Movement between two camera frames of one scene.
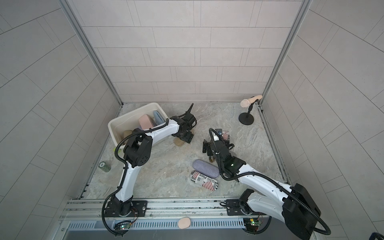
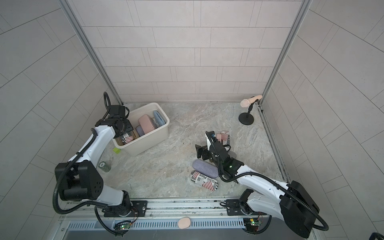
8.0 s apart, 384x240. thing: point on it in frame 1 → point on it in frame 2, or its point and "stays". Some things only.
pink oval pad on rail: x=184 y=222 stays
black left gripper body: x=186 y=136 → x=127 y=127
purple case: x=206 y=168 stays
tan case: x=178 y=142 → x=119 y=141
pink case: x=145 y=122 stays
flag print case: x=225 y=135 stays
